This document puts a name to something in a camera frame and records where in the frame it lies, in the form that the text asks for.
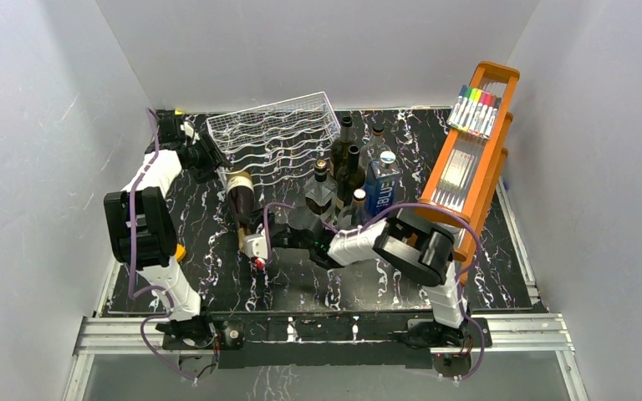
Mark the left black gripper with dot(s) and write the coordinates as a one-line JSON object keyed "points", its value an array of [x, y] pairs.
{"points": [[214, 159]]}

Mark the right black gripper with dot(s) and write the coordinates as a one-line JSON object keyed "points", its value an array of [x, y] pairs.
{"points": [[253, 219]]}

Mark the clear round glass bottle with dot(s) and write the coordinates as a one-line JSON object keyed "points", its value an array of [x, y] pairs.
{"points": [[319, 191]]}

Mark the clear labelled glass bottle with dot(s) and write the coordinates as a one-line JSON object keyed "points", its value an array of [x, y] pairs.
{"points": [[354, 214]]}

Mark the dark wine bottle gold cap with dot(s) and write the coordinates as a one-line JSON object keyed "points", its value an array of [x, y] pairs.
{"points": [[349, 178]]}

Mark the brown rack bottle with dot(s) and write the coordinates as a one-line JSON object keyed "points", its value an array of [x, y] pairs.
{"points": [[340, 147]]}

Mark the blue square glass bottle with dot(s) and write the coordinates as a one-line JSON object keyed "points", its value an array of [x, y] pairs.
{"points": [[383, 177]]}

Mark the clear ribbed glass bottle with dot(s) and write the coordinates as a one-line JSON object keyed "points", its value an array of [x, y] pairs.
{"points": [[374, 147]]}

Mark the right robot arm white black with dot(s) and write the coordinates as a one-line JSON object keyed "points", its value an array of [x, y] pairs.
{"points": [[420, 249]]}

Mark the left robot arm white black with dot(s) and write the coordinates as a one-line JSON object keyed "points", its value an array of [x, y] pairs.
{"points": [[142, 233]]}

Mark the orange wooden rack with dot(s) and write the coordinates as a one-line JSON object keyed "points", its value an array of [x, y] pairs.
{"points": [[463, 179]]}

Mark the yellow grey small block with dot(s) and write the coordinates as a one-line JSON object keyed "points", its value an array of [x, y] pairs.
{"points": [[180, 253]]}

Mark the pack of coloured markers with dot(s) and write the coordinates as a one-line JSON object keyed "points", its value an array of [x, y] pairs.
{"points": [[475, 112]]}

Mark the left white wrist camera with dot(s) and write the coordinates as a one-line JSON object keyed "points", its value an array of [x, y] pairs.
{"points": [[190, 132]]}

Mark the white wire wine rack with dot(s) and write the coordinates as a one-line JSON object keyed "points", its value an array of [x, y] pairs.
{"points": [[278, 141]]}

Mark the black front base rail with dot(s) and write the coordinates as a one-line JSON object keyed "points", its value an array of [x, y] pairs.
{"points": [[352, 338]]}

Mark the aluminium frame rail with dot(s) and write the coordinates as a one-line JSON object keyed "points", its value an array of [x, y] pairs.
{"points": [[119, 355]]}

